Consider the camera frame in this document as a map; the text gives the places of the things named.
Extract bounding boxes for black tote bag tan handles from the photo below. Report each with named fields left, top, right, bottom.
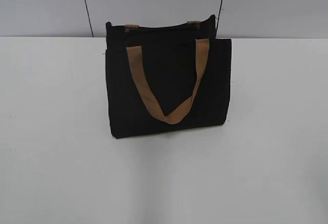
left=106, top=15, right=232, bottom=138

